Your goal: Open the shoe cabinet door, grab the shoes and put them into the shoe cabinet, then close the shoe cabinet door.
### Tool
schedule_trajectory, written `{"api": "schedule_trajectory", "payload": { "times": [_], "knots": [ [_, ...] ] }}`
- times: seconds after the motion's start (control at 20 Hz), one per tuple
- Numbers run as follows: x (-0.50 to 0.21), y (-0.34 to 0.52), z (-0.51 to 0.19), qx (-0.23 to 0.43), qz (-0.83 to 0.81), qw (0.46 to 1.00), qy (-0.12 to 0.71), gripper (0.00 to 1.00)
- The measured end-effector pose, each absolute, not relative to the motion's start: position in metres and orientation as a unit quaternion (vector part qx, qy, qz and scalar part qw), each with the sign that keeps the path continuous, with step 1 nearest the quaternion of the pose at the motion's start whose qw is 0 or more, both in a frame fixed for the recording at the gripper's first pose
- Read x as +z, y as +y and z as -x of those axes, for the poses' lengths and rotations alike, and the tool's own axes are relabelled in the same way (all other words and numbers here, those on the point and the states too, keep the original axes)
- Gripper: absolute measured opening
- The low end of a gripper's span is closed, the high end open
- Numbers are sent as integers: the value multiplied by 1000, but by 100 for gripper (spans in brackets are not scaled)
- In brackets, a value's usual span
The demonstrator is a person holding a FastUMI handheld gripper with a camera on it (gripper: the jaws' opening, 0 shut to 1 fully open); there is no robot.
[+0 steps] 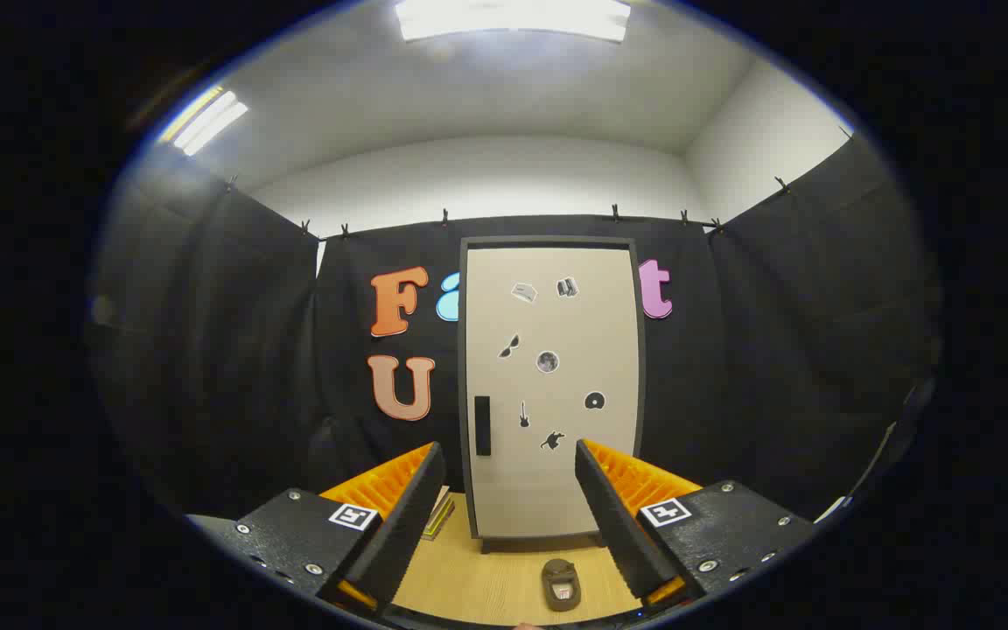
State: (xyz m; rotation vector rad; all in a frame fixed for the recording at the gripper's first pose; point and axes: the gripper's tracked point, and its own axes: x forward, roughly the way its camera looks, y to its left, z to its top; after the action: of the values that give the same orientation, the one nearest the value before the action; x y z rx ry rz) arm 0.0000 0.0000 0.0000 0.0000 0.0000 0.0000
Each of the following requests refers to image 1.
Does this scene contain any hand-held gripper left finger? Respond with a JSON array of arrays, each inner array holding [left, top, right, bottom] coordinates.
[[217, 441, 447, 613]]

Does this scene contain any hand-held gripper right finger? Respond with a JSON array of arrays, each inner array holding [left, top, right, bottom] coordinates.
[[574, 439, 818, 606]]

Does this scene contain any beige shoe cabinet door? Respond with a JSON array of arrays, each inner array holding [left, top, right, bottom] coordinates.
[[466, 247, 642, 539]]

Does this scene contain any brown fuzzy shoe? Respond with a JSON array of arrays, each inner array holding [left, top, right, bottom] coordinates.
[[542, 558, 582, 612]]

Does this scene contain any dark grey shoe cabinet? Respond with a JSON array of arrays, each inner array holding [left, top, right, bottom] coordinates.
[[458, 236, 647, 554]]

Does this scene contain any stack of books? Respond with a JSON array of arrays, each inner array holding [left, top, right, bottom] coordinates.
[[421, 486, 457, 541]]

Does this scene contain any black backdrop cloth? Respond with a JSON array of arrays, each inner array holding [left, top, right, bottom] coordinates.
[[88, 131, 942, 526]]

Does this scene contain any narrow ceiling light panel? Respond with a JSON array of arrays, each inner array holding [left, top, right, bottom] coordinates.
[[158, 86, 249, 157]]

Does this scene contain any wide ceiling light panel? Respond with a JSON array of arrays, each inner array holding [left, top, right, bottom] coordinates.
[[395, 0, 632, 43]]

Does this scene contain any black cable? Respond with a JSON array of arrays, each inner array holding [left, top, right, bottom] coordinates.
[[854, 376, 935, 501]]

